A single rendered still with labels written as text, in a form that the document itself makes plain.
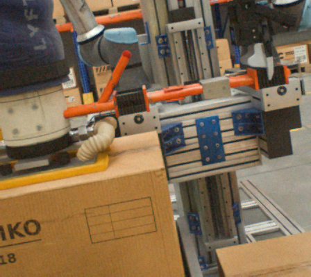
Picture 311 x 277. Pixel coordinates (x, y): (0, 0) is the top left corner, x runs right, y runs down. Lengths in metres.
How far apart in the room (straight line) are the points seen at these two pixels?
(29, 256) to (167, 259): 0.31
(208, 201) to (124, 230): 0.92
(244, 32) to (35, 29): 0.50
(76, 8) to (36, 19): 0.64
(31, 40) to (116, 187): 0.39
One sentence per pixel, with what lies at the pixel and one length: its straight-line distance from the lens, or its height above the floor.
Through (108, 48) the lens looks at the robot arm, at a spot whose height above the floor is 1.20.
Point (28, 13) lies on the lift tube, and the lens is 1.16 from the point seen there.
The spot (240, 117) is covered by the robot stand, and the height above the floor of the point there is 0.88.
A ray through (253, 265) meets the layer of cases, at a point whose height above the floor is 0.54.
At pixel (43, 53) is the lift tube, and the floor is 1.24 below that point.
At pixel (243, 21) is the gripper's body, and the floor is 1.22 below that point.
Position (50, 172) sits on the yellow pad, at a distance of 1.14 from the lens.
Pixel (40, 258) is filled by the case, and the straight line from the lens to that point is 1.15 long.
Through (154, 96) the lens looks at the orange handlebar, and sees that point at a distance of 1.19.
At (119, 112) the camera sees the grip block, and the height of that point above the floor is 1.06.
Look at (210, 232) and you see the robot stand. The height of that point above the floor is 0.41.
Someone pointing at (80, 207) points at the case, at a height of 0.89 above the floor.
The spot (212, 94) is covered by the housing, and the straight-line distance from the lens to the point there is 1.21.
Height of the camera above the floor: 1.24
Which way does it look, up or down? 10 degrees down
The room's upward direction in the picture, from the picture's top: 10 degrees counter-clockwise
